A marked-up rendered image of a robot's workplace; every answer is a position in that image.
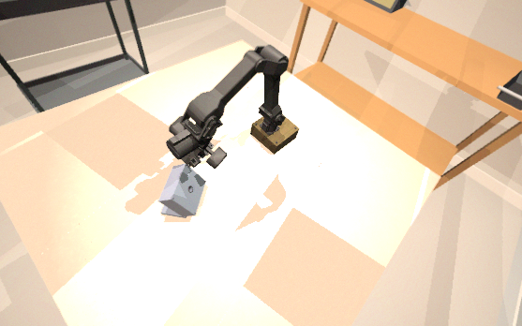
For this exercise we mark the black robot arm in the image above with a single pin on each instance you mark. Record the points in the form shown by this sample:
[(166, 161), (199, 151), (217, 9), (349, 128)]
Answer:
[(207, 108)]

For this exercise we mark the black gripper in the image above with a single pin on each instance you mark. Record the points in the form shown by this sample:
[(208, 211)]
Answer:
[(215, 158)]

